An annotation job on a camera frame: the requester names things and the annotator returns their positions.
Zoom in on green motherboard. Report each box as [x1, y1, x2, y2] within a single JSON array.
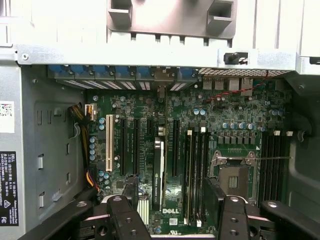
[[84, 84, 293, 240]]

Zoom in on grey black PC case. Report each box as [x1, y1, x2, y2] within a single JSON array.
[[0, 43, 320, 240]]

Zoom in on white expansion slot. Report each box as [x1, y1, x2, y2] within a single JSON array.
[[104, 113, 114, 173]]

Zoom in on CPU socket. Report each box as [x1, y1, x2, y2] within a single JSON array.
[[211, 149, 261, 201]]

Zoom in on silver rear port connector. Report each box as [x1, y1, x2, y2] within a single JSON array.
[[202, 76, 214, 91], [228, 77, 241, 91], [240, 77, 254, 97], [212, 76, 225, 91]]

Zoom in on thin metal locking lever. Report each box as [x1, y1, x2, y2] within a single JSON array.
[[256, 155, 293, 161]]

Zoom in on yellow black power wires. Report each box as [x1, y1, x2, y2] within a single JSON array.
[[66, 103, 101, 201]]

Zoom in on metal socket cover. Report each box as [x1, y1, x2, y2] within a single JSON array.
[[216, 152, 258, 166]]

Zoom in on black RAM slot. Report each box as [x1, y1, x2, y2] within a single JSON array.
[[266, 129, 275, 201], [194, 126, 202, 225], [259, 131, 268, 201], [200, 126, 210, 221], [273, 129, 281, 202], [279, 129, 288, 205]]

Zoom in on red black twisted wire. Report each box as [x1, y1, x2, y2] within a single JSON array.
[[205, 70, 270, 103]]

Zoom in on silver chipset heatsink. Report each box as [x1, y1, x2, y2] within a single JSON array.
[[136, 197, 151, 227]]

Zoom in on silver power supply unit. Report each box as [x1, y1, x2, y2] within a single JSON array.
[[0, 58, 87, 240]]

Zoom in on blue slot cover clip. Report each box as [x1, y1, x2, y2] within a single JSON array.
[[70, 64, 89, 81], [115, 65, 134, 81], [136, 66, 151, 81], [179, 66, 199, 82], [48, 64, 69, 81], [94, 64, 111, 81]]

